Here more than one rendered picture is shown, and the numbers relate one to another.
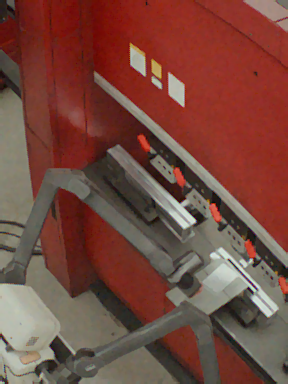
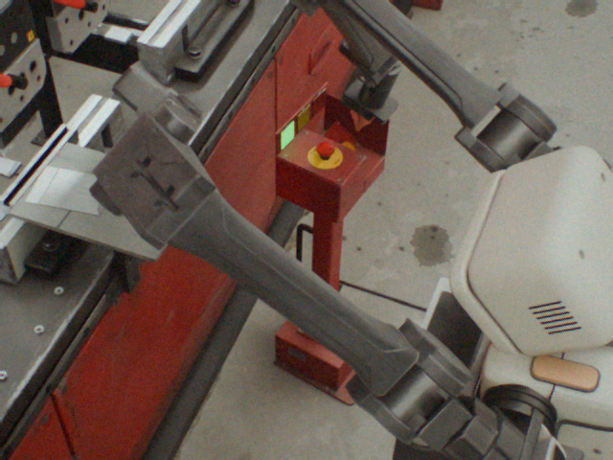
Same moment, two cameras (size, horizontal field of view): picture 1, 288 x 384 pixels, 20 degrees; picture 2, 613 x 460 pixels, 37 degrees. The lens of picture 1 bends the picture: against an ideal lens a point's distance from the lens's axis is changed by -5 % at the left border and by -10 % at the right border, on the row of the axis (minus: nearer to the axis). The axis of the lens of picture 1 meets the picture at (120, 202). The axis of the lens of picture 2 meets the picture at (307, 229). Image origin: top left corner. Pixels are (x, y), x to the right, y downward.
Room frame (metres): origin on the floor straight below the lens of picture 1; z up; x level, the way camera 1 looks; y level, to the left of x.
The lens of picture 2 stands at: (2.00, 0.73, 2.10)
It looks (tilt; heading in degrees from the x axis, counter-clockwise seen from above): 48 degrees down; 234
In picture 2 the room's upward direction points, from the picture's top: 2 degrees clockwise
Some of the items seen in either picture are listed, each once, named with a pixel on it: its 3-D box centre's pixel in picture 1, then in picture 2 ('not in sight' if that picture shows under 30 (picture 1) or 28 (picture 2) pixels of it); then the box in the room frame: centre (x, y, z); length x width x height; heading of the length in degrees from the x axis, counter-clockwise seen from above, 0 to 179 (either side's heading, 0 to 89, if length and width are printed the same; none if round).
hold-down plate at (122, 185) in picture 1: (130, 196); not in sight; (2.20, -0.04, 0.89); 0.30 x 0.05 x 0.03; 34
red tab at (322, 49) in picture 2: not in sight; (322, 49); (0.80, -0.87, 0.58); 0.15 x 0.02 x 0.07; 34
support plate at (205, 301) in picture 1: (208, 290); (108, 199); (1.65, -0.31, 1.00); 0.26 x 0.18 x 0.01; 124
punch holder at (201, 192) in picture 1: (205, 187); not in sight; (1.92, -0.30, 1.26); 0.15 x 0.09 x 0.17; 34
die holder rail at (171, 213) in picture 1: (150, 192); not in sight; (2.19, -0.12, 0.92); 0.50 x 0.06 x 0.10; 34
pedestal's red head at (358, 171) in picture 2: not in sight; (331, 152); (1.12, -0.40, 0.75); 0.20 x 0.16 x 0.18; 23
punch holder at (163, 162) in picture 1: (170, 153); not in sight; (2.08, -0.19, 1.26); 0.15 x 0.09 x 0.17; 34
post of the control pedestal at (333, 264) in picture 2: not in sight; (326, 262); (1.12, -0.40, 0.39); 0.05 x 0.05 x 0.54; 23
